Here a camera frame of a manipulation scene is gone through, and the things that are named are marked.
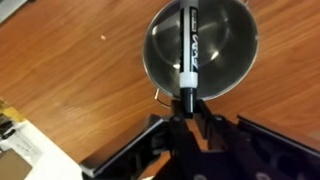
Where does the brown cardboard piece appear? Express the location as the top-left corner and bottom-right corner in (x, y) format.
(0, 149), (33, 180)

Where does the white printed paper sheet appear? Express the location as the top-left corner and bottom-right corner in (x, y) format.
(5, 128), (45, 164)

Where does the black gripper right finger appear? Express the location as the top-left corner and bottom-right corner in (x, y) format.
(194, 99), (320, 180)

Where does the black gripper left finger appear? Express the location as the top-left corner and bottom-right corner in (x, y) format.
(79, 99), (201, 180)

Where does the black white dry-erase marker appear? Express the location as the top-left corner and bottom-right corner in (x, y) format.
(178, 0), (200, 119)

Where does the small stainless steel pot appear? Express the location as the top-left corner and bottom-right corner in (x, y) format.
(142, 0), (260, 109)

